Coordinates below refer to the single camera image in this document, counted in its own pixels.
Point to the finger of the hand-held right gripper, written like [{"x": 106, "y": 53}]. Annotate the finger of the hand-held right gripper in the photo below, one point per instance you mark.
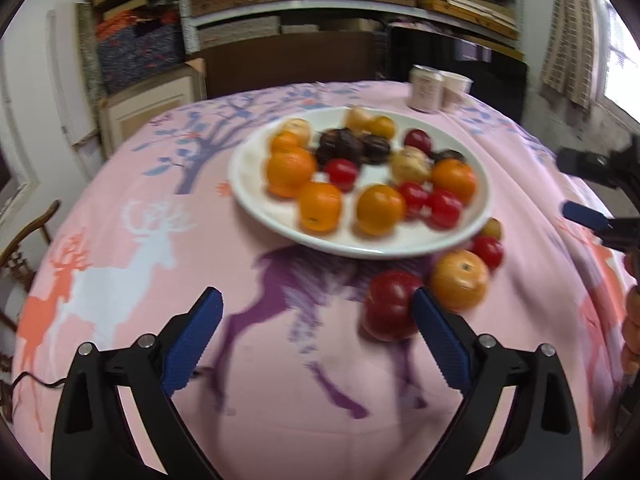
[
  {"x": 582, "y": 214},
  {"x": 582, "y": 164}
]

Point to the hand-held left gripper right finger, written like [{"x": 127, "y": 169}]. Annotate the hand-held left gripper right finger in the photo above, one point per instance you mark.
[{"x": 442, "y": 340}]

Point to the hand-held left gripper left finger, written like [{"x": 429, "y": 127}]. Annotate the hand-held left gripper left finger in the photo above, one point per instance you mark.
[{"x": 195, "y": 340}]

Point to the dark red plum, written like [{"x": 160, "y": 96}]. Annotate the dark red plum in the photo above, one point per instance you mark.
[{"x": 390, "y": 307}]

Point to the golden yellow round fruit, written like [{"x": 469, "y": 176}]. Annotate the golden yellow round fruit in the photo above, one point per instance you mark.
[{"x": 459, "y": 280}]

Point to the small yellow fruit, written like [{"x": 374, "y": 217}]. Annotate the small yellow fruit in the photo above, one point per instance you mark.
[{"x": 492, "y": 229}]

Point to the small red fruit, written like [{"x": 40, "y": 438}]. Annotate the small red fruit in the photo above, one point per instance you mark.
[
  {"x": 442, "y": 208},
  {"x": 342, "y": 173},
  {"x": 487, "y": 252},
  {"x": 412, "y": 199}
]

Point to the large orange mandarin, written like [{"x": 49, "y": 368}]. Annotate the large orange mandarin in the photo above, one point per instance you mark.
[{"x": 454, "y": 181}]

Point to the small orange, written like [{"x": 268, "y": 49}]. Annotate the small orange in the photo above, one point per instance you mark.
[
  {"x": 320, "y": 206},
  {"x": 291, "y": 171},
  {"x": 380, "y": 209},
  {"x": 282, "y": 142}
]

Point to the white oval plate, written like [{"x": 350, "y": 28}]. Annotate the white oval plate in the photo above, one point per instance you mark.
[{"x": 250, "y": 195}]

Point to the yellow striped pepino melon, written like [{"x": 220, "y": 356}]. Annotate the yellow striped pepino melon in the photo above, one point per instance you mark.
[{"x": 410, "y": 165}]

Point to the dark purple fruit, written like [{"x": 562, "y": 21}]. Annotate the dark purple fruit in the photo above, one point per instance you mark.
[
  {"x": 352, "y": 147},
  {"x": 377, "y": 149},
  {"x": 330, "y": 147}
]

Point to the yellow orange citrus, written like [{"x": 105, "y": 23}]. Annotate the yellow orange citrus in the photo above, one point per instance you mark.
[{"x": 382, "y": 126}]

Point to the pale yellow round fruit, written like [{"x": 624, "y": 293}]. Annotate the pale yellow round fruit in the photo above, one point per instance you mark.
[
  {"x": 299, "y": 127},
  {"x": 357, "y": 117}
]

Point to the person's right hand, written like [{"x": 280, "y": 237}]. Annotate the person's right hand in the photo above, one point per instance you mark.
[{"x": 632, "y": 330}]

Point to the small bright window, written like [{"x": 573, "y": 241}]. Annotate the small bright window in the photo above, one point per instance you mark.
[{"x": 625, "y": 60}]

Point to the black panel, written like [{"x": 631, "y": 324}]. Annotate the black panel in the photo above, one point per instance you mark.
[{"x": 500, "y": 80}]

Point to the pink deer print tablecloth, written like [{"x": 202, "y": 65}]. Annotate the pink deer print tablecloth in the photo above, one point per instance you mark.
[{"x": 280, "y": 435}]

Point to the white paper cup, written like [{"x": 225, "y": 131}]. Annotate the white paper cup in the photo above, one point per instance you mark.
[{"x": 457, "y": 90}]

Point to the pink drink can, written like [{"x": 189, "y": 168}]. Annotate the pink drink can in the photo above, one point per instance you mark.
[{"x": 425, "y": 90}]

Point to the stack of pale wooden frames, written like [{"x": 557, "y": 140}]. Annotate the stack of pale wooden frames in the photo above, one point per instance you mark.
[{"x": 475, "y": 10}]

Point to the wooden chair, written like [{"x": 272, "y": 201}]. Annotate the wooden chair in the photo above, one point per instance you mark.
[{"x": 47, "y": 211}]

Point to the stack of blue patterned boxes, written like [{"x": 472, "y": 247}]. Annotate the stack of blue patterned boxes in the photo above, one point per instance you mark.
[{"x": 140, "y": 55}]

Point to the white board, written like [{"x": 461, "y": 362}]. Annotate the white board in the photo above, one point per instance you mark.
[{"x": 70, "y": 75}]

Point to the dark brown wooden panel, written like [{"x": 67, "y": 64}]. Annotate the dark brown wooden panel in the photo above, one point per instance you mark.
[{"x": 290, "y": 62}]

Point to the speckled grey board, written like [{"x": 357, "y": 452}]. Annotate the speckled grey board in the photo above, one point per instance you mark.
[{"x": 90, "y": 50}]

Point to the white metal shelf rack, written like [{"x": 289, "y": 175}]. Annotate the white metal shelf rack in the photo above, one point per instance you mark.
[{"x": 280, "y": 11}]

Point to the beige grid wall hanging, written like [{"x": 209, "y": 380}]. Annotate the beige grid wall hanging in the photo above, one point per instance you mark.
[{"x": 570, "y": 50}]

